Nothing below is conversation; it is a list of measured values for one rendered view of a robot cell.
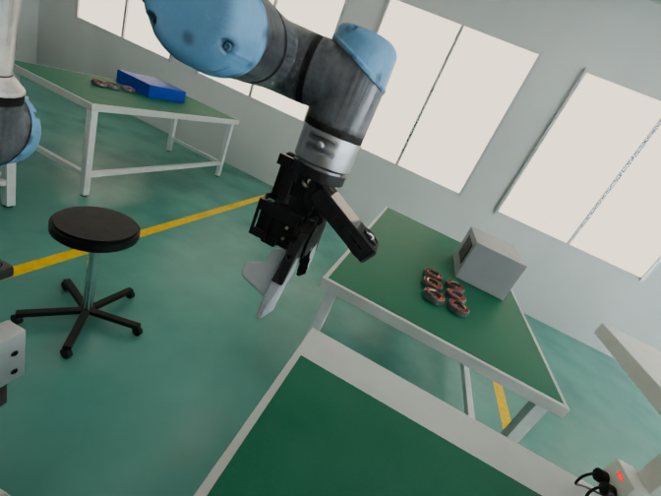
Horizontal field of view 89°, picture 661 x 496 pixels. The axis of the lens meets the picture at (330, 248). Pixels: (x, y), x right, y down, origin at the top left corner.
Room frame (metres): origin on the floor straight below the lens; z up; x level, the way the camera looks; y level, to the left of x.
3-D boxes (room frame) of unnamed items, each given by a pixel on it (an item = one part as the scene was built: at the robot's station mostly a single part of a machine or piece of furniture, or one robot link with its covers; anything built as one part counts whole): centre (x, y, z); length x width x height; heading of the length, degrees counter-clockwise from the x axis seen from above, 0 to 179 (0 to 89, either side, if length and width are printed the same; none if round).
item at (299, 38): (0.41, 0.15, 1.45); 0.11 x 0.11 x 0.08; 1
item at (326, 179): (0.43, 0.06, 1.29); 0.09 x 0.08 x 0.12; 83
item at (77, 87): (3.30, 2.24, 0.38); 1.90 x 0.90 x 0.75; 171
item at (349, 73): (0.43, 0.06, 1.45); 0.09 x 0.08 x 0.11; 91
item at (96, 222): (1.30, 0.99, 0.28); 0.54 x 0.49 x 0.56; 81
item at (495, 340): (2.14, -0.71, 0.38); 1.85 x 1.10 x 0.75; 171
